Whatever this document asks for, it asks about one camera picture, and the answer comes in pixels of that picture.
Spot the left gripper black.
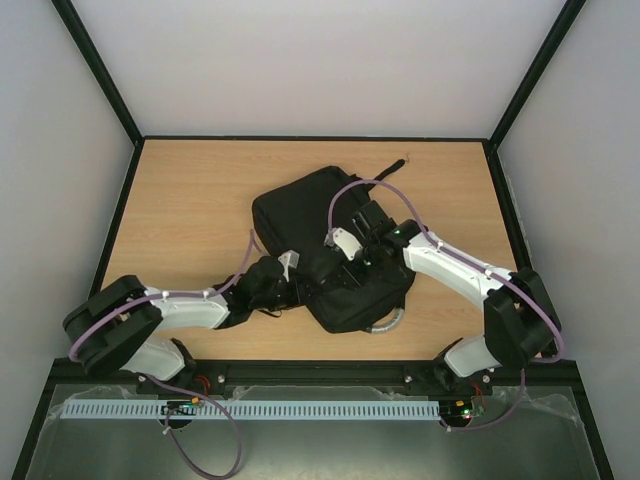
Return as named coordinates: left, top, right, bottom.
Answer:
left=253, top=275, right=324, bottom=311

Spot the black student backpack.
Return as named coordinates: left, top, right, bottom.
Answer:
left=252, top=160, right=415, bottom=334

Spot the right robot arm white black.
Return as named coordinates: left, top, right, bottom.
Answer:
left=325, top=201, right=563, bottom=392

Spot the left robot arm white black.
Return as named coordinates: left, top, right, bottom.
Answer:
left=63, top=250, right=308, bottom=381

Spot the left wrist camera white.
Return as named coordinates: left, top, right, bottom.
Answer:
left=278, top=250, right=299, bottom=282

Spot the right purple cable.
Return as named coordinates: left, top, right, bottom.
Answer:
left=325, top=178, right=565, bottom=432

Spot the purple cable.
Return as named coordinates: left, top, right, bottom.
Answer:
left=69, top=228, right=262, bottom=479
left=325, top=178, right=565, bottom=432

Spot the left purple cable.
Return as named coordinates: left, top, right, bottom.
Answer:
left=69, top=228, right=262, bottom=479

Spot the black frame rail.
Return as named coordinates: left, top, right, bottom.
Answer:
left=46, top=359, right=583, bottom=399

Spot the light blue cable duct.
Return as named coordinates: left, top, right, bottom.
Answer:
left=60, top=399, right=440, bottom=421

